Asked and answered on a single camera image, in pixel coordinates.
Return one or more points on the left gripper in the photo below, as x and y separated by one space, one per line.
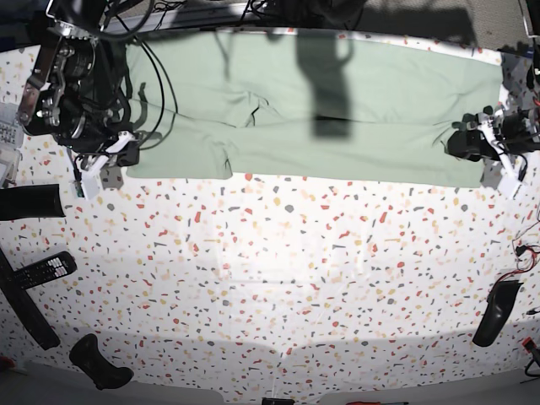
497 135

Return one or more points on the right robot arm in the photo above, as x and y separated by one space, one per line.
74 93

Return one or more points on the black TV remote control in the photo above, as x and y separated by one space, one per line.
47 270

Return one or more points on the black curved handle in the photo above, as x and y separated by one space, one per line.
501 302
31 202

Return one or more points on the small black box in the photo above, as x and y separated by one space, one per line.
277 401

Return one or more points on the black game controller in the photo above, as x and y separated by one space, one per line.
86 356

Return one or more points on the long black bar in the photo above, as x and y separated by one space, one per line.
25 309

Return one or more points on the black curved handle right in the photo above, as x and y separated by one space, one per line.
501 302

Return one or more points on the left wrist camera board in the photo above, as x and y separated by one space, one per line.
509 186

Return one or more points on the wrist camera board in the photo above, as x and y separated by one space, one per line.
509 186
85 184

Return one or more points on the black curved handle left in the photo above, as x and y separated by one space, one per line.
31 202

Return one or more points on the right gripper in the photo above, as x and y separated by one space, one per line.
95 141

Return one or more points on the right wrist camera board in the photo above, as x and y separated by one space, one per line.
85 184

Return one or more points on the light green T-shirt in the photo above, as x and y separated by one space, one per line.
319 105

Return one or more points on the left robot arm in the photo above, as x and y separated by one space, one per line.
530 16

